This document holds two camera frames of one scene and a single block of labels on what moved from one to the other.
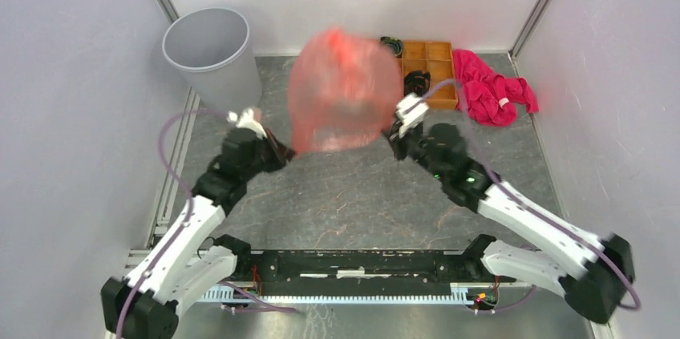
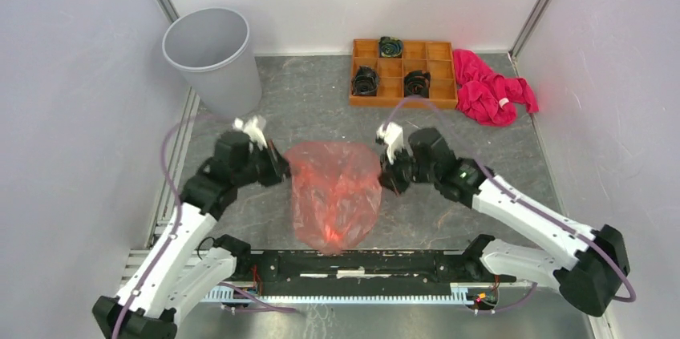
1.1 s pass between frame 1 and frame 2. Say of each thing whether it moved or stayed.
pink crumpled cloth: stayed
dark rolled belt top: stayed
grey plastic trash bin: stayed
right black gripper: moved
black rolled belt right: stayed
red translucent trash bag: moved
